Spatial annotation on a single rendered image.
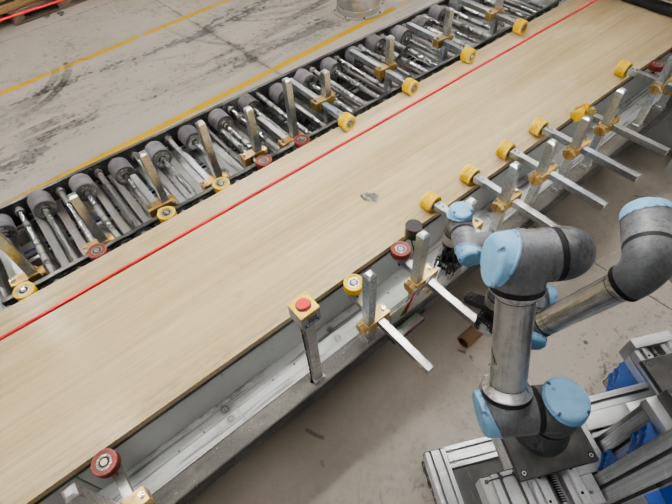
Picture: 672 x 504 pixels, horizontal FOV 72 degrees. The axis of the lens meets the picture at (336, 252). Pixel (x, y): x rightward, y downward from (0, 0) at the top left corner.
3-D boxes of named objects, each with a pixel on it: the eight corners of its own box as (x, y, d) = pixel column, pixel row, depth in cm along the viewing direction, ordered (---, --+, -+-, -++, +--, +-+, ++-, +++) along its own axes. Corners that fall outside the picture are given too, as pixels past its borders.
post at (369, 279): (374, 342, 188) (377, 274, 150) (367, 347, 186) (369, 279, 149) (368, 336, 189) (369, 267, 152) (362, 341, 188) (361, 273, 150)
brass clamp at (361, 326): (391, 318, 180) (391, 311, 176) (365, 339, 175) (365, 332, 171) (380, 308, 183) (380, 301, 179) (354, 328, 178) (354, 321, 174)
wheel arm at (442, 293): (481, 325, 172) (483, 319, 168) (475, 330, 171) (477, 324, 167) (399, 255, 194) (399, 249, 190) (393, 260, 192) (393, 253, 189)
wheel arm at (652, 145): (667, 153, 209) (670, 148, 206) (663, 156, 208) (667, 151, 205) (593, 118, 227) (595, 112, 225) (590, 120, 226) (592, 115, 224)
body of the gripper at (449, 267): (432, 269, 158) (436, 247, 149) (442, 251, 163) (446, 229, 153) (453, 277, 156) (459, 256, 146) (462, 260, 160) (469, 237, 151)
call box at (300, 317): (321, 319, 140) (320, 306, 134) (303, 333, 137) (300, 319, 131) (308, 304, 143) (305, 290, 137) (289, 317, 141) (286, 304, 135)
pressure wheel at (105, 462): (101, 482, 147) (84, 473, 138) (112, 455, 151) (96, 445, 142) (124, 486, 146) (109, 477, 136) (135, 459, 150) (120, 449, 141)
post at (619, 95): (587, 171, 241) (628, 89, 204) (583, 174, 240) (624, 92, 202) (581, 168, 243) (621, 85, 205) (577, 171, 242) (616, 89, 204)
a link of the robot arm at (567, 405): (583, 437, 116) (606, 419, 105) (530, 442, 116) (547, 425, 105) (565, 391, 123) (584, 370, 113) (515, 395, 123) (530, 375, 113)
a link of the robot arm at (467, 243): (500, 250, 130) (489, 221, 137) (460, 253, 130) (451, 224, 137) (493, 266, 136) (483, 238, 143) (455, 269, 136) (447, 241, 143)
